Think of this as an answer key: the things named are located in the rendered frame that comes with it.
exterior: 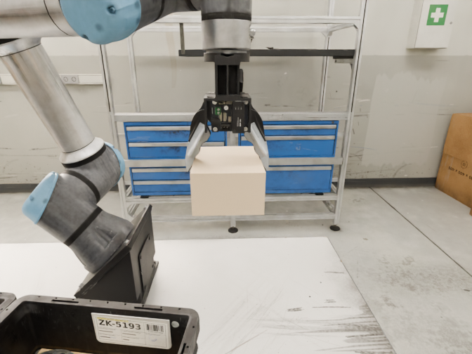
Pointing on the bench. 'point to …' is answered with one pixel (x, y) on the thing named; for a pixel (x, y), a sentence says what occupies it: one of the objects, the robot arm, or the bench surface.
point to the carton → (227, 182)
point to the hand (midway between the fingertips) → (227, 169)
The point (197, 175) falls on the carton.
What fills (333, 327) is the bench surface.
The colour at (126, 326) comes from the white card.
